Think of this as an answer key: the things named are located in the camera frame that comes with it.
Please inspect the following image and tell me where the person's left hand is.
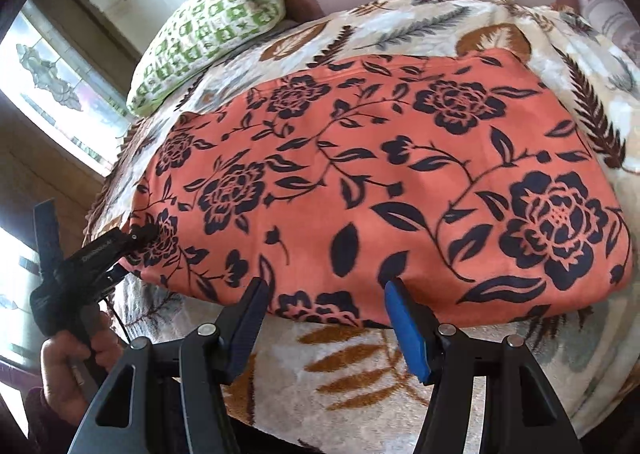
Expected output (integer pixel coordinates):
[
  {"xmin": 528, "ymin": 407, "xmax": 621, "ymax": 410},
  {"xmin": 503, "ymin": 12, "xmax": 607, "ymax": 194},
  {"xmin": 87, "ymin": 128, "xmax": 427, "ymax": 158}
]
[{"xmin": 40, "ymin": 308, "xmax": 124, "ymax": 416}]

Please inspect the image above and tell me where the green white patterned pillow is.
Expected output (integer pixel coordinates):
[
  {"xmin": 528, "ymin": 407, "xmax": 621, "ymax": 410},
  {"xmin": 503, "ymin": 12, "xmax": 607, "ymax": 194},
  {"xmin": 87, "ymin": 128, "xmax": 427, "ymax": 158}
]
[{"xmin": 125, "ymin": 0, "xmax": 287, "ymax": 117}]

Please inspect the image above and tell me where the leaf printed fleece blanket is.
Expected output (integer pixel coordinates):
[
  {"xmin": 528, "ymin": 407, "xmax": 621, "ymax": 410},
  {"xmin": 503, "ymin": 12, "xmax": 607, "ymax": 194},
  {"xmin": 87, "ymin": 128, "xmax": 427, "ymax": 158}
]
[{"xmin": 82, "ymin": 0, "xmax": 640, "ymax": 454}]

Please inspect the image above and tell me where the orange black floral garment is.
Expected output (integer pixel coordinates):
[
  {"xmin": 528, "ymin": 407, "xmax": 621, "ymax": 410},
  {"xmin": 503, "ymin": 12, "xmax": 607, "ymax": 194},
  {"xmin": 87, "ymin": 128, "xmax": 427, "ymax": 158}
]
[{"xmin": 122, "ymin": 48, "xmax": 633, "ymax": 330}]

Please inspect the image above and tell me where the black cable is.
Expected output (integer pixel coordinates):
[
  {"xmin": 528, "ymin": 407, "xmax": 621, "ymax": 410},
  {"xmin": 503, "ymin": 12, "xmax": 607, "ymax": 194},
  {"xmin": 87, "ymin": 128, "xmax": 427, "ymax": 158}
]
[{"xmin": 102, "ymin": 298, "xmax": 134, "ymax": 349}]

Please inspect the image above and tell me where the person's left forearm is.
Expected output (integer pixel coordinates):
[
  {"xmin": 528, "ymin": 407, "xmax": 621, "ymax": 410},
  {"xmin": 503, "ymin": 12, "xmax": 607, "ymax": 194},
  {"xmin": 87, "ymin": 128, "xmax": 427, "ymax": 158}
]
[{"xmin": 22, "ymin": 384, "xmax": 81, "ymax": 454}]

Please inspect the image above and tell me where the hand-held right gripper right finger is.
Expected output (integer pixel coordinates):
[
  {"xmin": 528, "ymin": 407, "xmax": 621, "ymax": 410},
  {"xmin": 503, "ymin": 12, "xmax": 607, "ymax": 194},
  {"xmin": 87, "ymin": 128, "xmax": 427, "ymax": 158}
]
[{"xmin": 383, "ymin": 277, "xmax": 584, "ymax": 454}]

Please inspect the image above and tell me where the etched glass window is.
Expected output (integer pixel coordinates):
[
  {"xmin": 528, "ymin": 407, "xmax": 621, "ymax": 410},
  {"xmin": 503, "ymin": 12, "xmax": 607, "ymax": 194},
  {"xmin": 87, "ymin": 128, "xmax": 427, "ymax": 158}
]
[{"xmin": 0, "ymin": 0, "xmax": 133, "ymax": 177}]

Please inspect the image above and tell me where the bright window pane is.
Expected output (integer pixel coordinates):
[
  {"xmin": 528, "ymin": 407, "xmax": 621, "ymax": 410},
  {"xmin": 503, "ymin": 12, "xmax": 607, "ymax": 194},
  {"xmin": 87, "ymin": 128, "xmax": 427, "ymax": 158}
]
[{"xmin": 0, "ymin": 228, "xmax": 57, "ymax": 367}]

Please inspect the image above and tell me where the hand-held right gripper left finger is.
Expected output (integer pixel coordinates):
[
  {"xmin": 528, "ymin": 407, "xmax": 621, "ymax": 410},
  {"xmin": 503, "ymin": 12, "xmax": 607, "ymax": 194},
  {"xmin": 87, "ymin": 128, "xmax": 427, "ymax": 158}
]
[{"xmin": 67, "ymin": 277, "xmax": 269, "ymax": 454}]

